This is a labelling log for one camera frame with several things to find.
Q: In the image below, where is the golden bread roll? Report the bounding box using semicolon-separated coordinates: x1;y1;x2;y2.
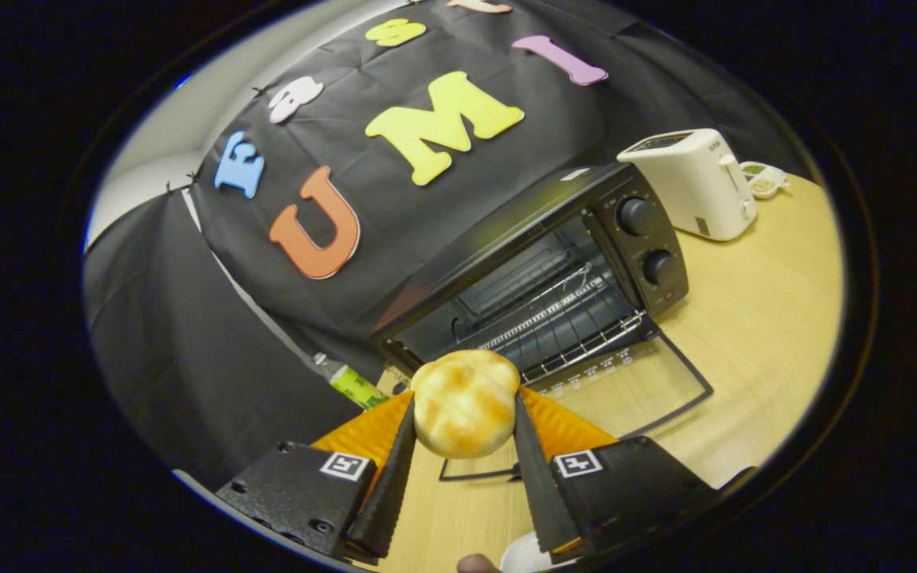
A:
411;349;521;460

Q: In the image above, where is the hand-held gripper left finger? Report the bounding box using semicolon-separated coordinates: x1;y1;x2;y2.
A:
216;390;417;562

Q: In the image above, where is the black toaster oven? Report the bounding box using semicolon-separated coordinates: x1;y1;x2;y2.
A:
371;163;714;483

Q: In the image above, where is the white slot toaster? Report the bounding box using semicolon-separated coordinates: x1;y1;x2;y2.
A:
618;129;759;242

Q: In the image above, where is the small white dish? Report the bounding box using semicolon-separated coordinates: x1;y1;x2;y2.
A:
741;162;790;200

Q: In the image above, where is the green label plastic bottle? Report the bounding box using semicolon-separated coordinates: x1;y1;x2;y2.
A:
314;353;389;411

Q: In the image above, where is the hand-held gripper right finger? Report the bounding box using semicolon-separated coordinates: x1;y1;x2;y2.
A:
513;388;758;562

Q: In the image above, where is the white rectangular plate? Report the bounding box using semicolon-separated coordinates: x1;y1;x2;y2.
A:
500;532;579;573

